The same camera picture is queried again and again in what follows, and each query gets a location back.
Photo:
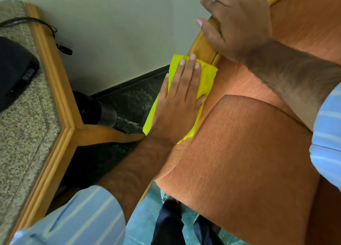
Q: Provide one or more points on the black electronic device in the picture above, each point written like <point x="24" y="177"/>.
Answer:
<point x="13" y="69"/>

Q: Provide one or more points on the black cylindrical bin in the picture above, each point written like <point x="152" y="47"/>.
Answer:
<point x="90" y="109"/>

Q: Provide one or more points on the person's left little finger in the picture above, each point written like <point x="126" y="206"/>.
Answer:
<point x="163" y="86"/>

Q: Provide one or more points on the yellow cleaning cloth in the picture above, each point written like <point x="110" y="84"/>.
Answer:
<point x="207" y="77"/>

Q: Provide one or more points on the person's left hand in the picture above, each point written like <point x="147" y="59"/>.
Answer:
<point x="175" y="111"/>

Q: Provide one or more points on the dark navy trousers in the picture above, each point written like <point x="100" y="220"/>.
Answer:
<point x="167" y="226"/>

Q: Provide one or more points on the person's right hand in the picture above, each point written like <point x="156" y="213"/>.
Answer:
<point x="245" y="23"/>

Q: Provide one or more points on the grey shoe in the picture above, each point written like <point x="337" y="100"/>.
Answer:
<point x="164" y="195"/>

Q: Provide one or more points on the person's left middle finger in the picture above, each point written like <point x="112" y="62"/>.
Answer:
<point x="188" y="75"/>

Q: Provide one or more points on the light blue striped shirt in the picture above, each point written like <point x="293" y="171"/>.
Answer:
<point x="88" y="215"/>

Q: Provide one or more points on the person's right thumb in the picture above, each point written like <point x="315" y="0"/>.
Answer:
<point x="209" y="33"/>

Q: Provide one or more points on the person's left thumb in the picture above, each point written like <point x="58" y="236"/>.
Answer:
<point x="201" y="101"/>

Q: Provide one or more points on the person's left forearm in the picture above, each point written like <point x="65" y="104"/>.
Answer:
<point x="135" y="170"/>

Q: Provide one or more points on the person's right forearm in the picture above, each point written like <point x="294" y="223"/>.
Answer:
<point x="293" y="74"/>

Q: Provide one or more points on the granite top wooden table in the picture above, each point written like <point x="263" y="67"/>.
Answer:
<point x="24" y="146"/>

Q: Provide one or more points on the orange upholstered wooden chair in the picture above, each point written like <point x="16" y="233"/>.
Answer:
<point x="239" y="159"/>

